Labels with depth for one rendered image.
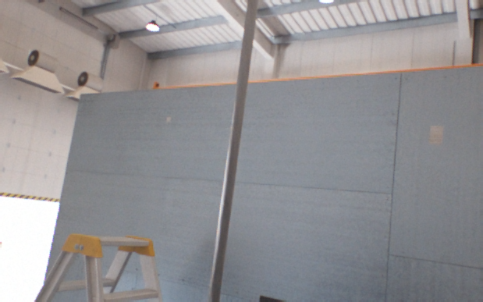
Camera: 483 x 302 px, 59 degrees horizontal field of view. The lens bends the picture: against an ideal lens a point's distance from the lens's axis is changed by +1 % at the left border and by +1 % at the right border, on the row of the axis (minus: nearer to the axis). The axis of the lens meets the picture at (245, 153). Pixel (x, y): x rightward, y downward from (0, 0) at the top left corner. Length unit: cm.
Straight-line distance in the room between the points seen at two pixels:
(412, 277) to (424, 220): 23
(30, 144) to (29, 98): 120
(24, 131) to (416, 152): 1125
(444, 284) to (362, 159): 59
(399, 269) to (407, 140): 54
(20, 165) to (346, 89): 1092
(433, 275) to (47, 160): 1164
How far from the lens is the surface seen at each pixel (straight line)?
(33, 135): 1252
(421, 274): 188
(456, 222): 187
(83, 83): 1266
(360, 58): 1169
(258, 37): 1204
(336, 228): 196
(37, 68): 1183
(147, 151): 263
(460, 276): 187
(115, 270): 219
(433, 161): 190
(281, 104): 217
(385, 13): 1142
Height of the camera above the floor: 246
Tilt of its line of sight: 9 degrees up
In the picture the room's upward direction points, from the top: 7 degrees clockwise
